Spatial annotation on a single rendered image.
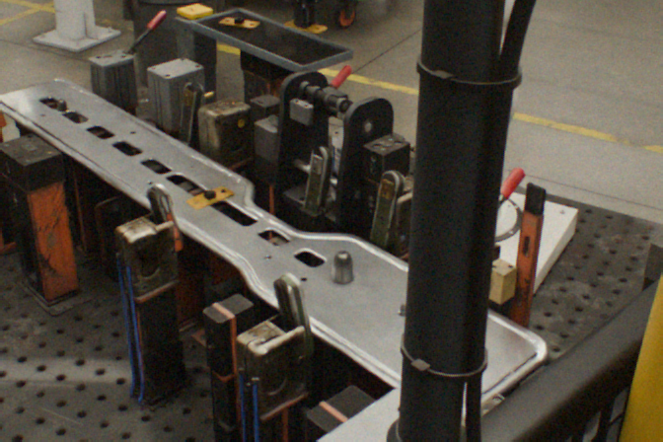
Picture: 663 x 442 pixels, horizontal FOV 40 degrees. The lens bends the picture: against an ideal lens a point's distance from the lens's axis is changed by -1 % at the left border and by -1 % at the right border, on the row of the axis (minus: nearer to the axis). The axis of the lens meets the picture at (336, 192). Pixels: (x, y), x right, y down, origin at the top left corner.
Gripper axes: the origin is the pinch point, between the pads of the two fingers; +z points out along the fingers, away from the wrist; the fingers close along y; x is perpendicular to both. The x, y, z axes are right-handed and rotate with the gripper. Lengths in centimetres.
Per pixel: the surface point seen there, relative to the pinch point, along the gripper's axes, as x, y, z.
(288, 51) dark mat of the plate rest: -2.7, 2.1, 7.7
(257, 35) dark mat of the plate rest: -14.0, -1.6, 7.6
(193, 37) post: -34.0, -2.3, 12.8
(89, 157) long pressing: -24, 38, 23
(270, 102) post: 1.5, 12.7, 13.9
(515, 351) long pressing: 69, 41, 24
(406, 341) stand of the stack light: 96, 115, -39
